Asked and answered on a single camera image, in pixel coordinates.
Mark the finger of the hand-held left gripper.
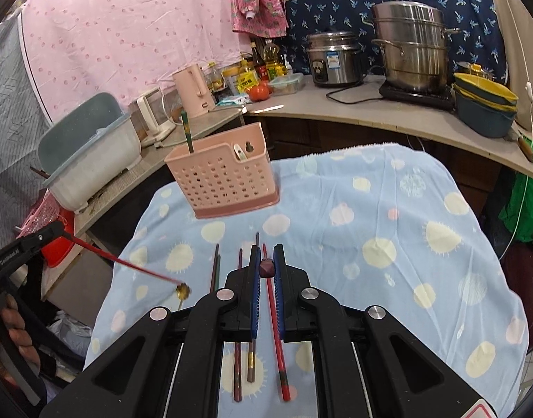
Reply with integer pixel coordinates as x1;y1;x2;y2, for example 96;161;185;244
15;220;67;254

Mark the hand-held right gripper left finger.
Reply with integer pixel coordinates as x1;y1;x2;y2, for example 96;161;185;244
40;245;261;418

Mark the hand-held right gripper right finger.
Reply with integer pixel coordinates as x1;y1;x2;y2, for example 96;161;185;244
272;244;499;418

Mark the dark green chopstick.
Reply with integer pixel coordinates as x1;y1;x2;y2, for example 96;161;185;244
209;244;221;294

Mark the red chopstick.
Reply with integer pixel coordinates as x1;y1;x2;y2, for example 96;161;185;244
261;244;292;402

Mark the dark brown chopstick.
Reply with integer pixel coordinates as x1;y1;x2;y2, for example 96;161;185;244
246;232;261;383

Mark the red-handled golden spoon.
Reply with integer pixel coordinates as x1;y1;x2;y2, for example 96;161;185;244
65;234;192;313

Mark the pink plastic utensil basket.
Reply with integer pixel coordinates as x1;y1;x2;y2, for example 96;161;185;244
164;122;281;219

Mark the person's left hand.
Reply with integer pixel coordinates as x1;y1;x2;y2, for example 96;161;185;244
0;302;44;381

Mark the pink plastic crate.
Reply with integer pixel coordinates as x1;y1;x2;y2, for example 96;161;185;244
16;192;62;240

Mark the grey-blue dish drainer box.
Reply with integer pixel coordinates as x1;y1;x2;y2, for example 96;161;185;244
37;92;142;214

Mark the white plastic bag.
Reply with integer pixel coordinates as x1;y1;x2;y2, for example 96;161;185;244
46;311;93;358

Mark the blue printed table cloth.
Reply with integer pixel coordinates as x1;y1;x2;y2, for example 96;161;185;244
84;141;530;418

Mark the grey patterned cloth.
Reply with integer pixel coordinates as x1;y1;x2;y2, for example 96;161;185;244
0;17;49;253

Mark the white electric jug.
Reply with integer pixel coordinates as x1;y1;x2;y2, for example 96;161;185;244
136;87;177;148

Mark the green patterned chopstick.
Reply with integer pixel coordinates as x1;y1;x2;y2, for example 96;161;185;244
181;111;194;154

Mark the blue and white tissue pack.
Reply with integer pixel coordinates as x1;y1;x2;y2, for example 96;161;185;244
216;94;252;107

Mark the pink electric kettle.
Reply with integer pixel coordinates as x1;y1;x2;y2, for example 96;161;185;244
173;64;216;118

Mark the clear food container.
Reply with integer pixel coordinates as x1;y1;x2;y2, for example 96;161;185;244
267;73;304;95

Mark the pink dotted curtain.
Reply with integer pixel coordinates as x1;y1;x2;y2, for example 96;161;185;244
20;0;245;109

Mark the yellow seasoning packet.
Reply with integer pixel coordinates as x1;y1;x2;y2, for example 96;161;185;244
236;70;257;92

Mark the white and yellow can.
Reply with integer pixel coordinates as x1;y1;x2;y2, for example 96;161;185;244
222;66;242;95

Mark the dark sauce bottle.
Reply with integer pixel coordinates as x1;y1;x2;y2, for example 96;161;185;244
249;41;261;80

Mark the steel rice cooker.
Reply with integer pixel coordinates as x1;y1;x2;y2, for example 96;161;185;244
307;31;363;88

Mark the yellow oil bottle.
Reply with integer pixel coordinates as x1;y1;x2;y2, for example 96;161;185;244
263;39;281;79

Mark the black induction cooktop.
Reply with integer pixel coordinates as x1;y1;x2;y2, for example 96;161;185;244
378;79;456;111

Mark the green plastic bag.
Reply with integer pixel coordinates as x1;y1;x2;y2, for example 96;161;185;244
499;144;533;245

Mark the steel steamer pot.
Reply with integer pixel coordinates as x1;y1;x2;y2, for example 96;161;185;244
371;1;461;93

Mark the yellow bowl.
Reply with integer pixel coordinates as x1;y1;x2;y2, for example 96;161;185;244
453;72;519;105

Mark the navy printed cloth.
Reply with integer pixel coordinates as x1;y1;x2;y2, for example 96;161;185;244
285;0;508;85

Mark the pink floral garment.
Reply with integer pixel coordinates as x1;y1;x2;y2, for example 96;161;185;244
223;0;289;38

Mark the beige curtain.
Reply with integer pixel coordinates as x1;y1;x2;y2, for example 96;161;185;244
484;0;533;149

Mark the black power cable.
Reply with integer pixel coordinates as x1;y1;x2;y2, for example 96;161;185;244
326;83;382;105

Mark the wooden-handled knife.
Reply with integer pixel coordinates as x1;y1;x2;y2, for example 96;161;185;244
505;128;533;164

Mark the white cable with switch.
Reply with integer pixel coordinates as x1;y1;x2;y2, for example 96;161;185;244
497;0;533;262

